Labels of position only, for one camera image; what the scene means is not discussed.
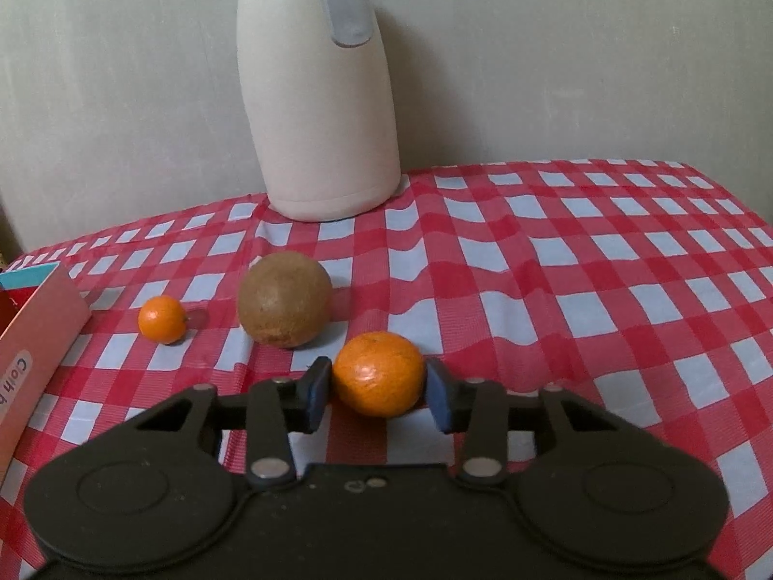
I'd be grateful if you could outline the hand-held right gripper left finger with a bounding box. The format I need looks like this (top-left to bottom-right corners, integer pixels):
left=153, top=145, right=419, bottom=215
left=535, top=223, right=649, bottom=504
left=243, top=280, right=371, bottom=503
left=136, top=356, right=333, bottom=490

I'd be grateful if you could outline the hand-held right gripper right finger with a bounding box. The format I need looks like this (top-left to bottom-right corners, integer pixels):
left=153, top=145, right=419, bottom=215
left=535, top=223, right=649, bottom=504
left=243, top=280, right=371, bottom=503
left=426, top=359, right=617, bottom=489

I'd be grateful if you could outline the large orange mandarin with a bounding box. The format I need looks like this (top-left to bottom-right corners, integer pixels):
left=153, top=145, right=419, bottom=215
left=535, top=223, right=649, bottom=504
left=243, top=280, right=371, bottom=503
left=332, top=331, right=427, bottom=418

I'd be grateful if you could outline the red cardboard box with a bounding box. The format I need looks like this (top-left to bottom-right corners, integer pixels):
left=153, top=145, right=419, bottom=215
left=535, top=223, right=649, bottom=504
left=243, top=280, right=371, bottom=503
left=0, top=262, right=93, bottom=484

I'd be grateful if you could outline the brown kiwi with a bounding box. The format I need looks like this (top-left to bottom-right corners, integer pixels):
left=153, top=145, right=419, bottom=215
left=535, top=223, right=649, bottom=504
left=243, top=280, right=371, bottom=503
left=236, top=250, right=333, bottom=349

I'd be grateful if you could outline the small orange mandarin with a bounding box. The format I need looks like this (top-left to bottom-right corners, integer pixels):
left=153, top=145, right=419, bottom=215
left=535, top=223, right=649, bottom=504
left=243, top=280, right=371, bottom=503
left=138, top=295, right=188, bottom=345

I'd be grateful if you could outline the red checkered tablecloth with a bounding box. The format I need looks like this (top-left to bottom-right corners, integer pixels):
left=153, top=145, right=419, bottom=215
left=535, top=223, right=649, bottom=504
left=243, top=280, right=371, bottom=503
left=0, top=159, right=773, bottom=580

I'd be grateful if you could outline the cream thermos jug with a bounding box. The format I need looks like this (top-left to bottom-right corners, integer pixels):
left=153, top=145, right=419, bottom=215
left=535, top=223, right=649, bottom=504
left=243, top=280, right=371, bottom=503
left=235, top=0, right=403, bottom=222

